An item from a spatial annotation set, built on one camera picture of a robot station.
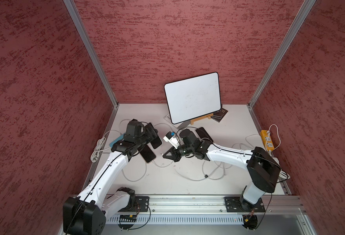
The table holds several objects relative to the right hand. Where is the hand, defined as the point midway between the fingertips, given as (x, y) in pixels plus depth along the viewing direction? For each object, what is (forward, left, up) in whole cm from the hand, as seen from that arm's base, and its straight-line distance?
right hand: (164, 159), depth 77 cm
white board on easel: (+42, -18, +5) cm, 46 cm away
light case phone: (+7, +4, +6) cm, 10 cm away
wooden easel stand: (+37, -32, -10) cm, 50 cm away
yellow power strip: (+16, -67, -10) cm, 70 cm away
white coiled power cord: (-6, -67, -12) cm, 69 cm away
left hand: (+11, +6, +5) cm, 14 cm away
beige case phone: (+24, -26, -14) cm, 38 cm away
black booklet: (+39, -40, -11) cm, 57 cm away
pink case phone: (+10, +13, -14) cm, 21 cm away
